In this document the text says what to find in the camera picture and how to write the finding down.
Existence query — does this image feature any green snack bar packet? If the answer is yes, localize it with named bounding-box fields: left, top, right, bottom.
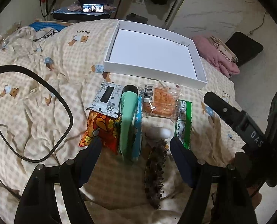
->
left=174, top=100, right=192, bottom=149

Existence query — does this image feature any dark brown hair claw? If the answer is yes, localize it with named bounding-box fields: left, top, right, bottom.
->
left=144, top=140, right=169, bottom=210

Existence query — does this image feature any white earbuds case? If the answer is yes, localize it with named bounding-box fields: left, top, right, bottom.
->
left=145, top=126, right=171, bottom=141

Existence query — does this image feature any packaged orange bread bun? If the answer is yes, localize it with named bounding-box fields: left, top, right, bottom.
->
left=140, top=84, right=180, bottom=122

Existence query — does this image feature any red yellow chip bag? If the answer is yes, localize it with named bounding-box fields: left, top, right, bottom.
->
left=78, top=110, right=121, bottom=154

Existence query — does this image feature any blue toothpaste box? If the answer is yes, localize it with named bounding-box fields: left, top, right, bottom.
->
left=132, top=94, right=143, bottom=162

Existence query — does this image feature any white black snack packet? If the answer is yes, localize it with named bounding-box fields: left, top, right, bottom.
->
left=87, top=83, right=123, bottom=119

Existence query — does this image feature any green hand cream tube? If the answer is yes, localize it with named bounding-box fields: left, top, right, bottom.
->
left=119, top=84, right=138, bottom=161

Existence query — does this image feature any person's right hand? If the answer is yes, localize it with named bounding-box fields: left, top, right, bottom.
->
left=229, top=158, right=263, bottom=210

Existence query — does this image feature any black office chair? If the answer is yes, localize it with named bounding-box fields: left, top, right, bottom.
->
left=225, top=32, right=264, bottom=67

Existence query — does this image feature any beige folded cloth stack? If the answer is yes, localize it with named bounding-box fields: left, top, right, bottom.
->
left=209, top=36, right=238, bottom=63

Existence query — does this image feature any pink folded blanket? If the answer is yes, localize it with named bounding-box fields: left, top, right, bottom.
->
left=192, top=35, right=240, bottom=78

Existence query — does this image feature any white shallow cardboard box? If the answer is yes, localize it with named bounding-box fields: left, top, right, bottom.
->
left=103, top=20, right=207, bottom=89

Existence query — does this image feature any black side table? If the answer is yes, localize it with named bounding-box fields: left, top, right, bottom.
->
left=51, top=7, right=115, bottom=22

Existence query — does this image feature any thick black cable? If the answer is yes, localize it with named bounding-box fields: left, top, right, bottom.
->
left=0, top=64, right=74, bottom=163

